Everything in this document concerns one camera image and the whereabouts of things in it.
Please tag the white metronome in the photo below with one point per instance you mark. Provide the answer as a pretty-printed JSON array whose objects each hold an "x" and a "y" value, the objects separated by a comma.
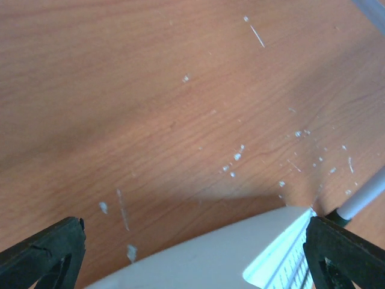
[{"x": 264, "y": 251}]

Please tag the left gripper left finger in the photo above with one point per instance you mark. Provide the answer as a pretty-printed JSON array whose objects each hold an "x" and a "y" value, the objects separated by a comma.
[{"x": 51, "y": 258}]

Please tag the white music stand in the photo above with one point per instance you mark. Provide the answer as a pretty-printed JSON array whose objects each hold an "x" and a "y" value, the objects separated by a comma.
[{"x": 374, "y": 12}]

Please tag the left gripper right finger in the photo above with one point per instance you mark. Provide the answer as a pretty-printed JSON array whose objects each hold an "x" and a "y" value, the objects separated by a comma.
[{"x": 337, "y": 258}]

